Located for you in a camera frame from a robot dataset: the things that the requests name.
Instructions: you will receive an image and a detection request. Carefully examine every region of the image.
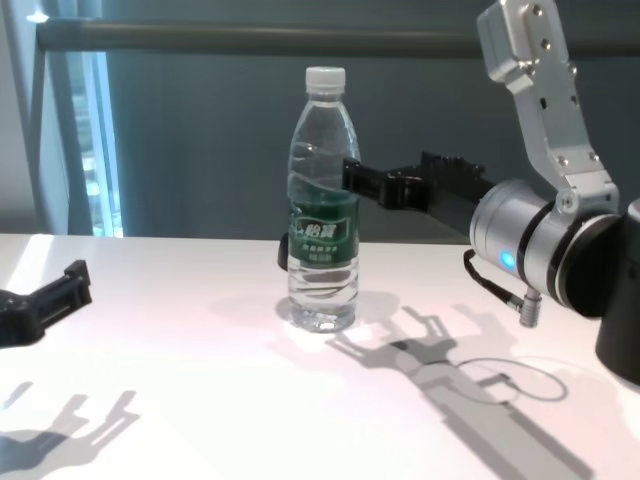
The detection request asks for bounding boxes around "clear water bottle green label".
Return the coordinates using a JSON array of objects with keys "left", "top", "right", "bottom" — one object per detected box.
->
[{"left": 285, "top": 65, "right": 362, "bottom": 335}]

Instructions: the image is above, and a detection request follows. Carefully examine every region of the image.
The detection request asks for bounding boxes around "grey railing post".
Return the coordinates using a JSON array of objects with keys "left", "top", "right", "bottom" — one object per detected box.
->
[{"left": 29, "top": 47, "right": 55, "bottom": 235}]

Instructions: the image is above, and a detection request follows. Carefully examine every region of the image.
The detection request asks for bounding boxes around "green YES button black base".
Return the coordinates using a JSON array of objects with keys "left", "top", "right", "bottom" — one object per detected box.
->
[{"left": 276, "top": 230, "right": 291, "bottom": 272}]

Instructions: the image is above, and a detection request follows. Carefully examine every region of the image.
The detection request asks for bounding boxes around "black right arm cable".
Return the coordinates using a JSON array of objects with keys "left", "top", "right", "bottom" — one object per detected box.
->
[{"left": 462, "top": 248, "right": 545, "bottom": 329}]

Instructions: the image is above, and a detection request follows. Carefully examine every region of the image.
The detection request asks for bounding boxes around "grey railing handrail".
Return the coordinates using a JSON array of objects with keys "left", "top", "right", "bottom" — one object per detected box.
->
[{"left": 37, "top": 17, "right": 640, "bottom": 60}]

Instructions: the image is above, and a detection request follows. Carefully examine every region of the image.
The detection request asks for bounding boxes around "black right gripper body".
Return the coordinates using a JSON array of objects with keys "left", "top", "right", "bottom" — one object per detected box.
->
[{"left": 387, "top": 164, "right": 496, "bottom": 245}]

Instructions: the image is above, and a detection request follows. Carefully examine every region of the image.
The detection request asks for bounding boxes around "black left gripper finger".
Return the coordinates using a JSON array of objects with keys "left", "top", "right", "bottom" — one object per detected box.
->
[{"left": 24, "top": 259, "right": 94, "bottom": 345}]

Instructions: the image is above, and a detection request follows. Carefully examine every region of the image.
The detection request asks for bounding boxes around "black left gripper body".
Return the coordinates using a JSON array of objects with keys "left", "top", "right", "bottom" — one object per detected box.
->
[{"left": 0, "top": 287, "right": 39, "bottom": 350}]

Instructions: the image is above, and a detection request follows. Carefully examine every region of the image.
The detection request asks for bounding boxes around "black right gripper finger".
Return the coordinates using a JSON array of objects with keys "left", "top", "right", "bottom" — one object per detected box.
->
[
  {"left": 420, "top": 151, "right": 487, "bottom": 177},
  {"left": 341, "top": 157, "right": 432, "bottom": 212}
]

